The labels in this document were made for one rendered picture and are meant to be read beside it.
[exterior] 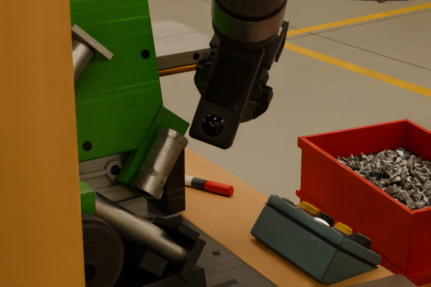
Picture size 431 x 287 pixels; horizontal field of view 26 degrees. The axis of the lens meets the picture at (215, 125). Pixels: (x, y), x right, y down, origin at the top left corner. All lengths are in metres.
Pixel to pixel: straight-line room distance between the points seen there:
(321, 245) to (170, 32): 0.38
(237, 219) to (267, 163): 2.52
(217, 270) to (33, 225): 0.85
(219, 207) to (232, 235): 0.09
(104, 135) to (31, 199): 0.73
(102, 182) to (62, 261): 0.74
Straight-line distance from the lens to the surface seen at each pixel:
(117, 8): 1.05
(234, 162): 3.80
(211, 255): 1.19
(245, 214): 1.30
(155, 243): 1.04
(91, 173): 1.06
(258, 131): 4.13
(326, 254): 1.13
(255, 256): 1.19
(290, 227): 1.18
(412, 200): 1.41
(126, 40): 1.05
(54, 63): 0.30
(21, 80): 0.30
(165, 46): 1.25
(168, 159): 1.04
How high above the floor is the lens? 1.47
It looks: 20 degrees down
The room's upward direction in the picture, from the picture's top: straight up
